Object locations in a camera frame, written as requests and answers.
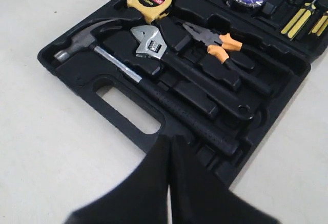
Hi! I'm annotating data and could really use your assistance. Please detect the yellow tape measure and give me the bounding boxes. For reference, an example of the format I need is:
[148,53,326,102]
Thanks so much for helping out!
[127,0,173,25]

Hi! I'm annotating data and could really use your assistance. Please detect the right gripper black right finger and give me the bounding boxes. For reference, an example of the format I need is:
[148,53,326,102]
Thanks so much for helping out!
[170,136,278,223]

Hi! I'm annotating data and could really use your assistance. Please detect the adjustable wrench black handle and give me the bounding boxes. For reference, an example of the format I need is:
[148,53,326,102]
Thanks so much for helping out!
[130,25,255,120]

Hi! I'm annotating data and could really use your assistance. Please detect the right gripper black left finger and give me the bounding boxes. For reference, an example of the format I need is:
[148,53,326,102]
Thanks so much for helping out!
[65,136,171,223]

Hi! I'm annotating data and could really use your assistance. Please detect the claw hammer black grip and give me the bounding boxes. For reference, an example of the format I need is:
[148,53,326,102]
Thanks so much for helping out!
[54,18,239,156]

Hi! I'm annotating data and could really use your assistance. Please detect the black plastic tool case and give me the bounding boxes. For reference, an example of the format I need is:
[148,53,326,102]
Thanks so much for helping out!
[37,0,327,186]

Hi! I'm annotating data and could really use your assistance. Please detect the orange handled pliers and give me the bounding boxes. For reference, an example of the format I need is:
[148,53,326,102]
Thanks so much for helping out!
[182,22,272,96]

